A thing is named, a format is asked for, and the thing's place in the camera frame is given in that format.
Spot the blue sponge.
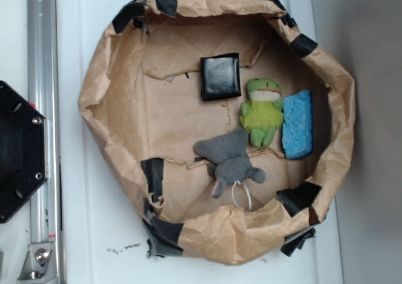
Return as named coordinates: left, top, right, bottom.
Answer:
left=282, top=89, right=313, bottom=160

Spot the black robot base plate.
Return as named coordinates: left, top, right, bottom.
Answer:
left=1, top=81, right=46, bottom=224

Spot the grey plush elephant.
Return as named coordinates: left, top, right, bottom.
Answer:
left=193, top=126, right=266, bottom=199

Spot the metal corner bracket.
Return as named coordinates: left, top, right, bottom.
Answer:
left=16, top=242, right=60, bottom=284

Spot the black box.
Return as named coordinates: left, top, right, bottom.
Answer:
left=200, top=53, right=241, bottom=101

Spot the brown paper bin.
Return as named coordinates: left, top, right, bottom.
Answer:
left=79, top=0, right=356, bottom=265

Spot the green plush frog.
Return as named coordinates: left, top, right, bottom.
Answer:
left=240, top=78, right=283, bottom=148

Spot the aluminium rail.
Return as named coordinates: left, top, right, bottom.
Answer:
left=28, top=0, right=62, bottom=243

